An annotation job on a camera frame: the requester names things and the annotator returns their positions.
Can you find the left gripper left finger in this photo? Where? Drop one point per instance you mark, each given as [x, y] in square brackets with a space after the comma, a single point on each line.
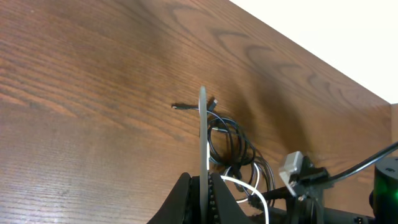
[182, 206]

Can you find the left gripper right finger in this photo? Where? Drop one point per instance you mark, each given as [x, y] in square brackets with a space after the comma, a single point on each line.
[222, 207]

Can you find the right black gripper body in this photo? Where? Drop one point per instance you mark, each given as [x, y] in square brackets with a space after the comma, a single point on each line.
[308, 211]

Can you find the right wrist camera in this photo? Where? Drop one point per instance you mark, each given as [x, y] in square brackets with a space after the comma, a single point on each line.
[300, 175]

